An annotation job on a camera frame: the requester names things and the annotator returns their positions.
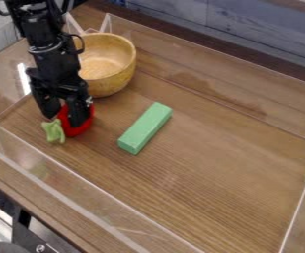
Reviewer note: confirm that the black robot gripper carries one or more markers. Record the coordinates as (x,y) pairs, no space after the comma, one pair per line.
(55,78)

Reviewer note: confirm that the red plush strawberry toy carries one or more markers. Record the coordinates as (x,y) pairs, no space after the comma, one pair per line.
(59,128)

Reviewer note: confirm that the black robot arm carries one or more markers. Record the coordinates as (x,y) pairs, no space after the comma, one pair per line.
(34,16)

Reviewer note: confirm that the wooden bowl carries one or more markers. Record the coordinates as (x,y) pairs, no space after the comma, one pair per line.
(107,63)

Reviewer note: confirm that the green rectangular block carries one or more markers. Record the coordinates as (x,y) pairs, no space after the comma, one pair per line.
(139,133)

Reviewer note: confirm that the black metal stand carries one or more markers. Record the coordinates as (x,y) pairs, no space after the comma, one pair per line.
(32,236)

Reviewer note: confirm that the clear acrylic tray wall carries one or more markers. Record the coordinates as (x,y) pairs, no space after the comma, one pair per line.
(215,186)

